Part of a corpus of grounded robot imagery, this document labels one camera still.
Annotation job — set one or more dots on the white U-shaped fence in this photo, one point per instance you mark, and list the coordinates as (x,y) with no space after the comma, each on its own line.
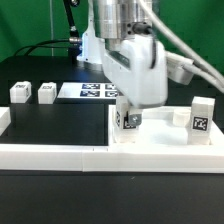
(117,158)

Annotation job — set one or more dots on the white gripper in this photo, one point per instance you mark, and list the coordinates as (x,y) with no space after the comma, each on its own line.
(139,77)

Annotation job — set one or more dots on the white square tabletop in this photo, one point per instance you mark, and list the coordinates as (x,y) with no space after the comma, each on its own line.
(157,128)

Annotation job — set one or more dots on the white marker sheet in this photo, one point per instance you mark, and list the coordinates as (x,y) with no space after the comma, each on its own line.
(74,90)

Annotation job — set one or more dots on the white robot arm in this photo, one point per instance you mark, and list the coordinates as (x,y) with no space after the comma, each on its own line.
(120,42)

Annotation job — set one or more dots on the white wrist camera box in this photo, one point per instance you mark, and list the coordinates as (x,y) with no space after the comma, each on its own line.
(176,68)

